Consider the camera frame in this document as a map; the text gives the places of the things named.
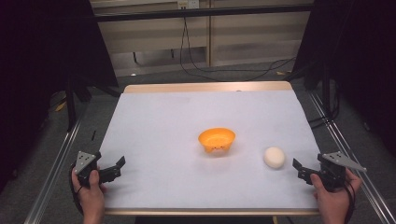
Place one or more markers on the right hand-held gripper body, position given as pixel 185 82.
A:
pixel 335 169

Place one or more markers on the white round ball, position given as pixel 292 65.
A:
pixel 274 157

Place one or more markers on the yellow floor tape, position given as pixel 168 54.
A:
pixel 61 106

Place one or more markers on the person's right hand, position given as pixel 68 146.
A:
pixel 334 202

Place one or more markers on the white table mat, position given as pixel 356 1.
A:
pixel 193 118

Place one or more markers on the person's left hand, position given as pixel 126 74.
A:
pixel 91 196

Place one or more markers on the aluminium floor rail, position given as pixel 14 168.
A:
pixel 54 174
pixel 361 155

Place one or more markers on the orange plastic bowl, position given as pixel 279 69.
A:
pixel 217 139

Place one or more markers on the white wall power outlet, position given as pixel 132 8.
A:
pixel 188 3

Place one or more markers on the black metal stand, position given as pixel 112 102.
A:
pixel 71 105

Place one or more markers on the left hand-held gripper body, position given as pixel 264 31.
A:
pixel 84 162

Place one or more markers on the black horizontal bar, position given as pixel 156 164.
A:
pixel 202 13

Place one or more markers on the black curtain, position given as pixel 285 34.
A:
pixel 361 62
pixel 37 62

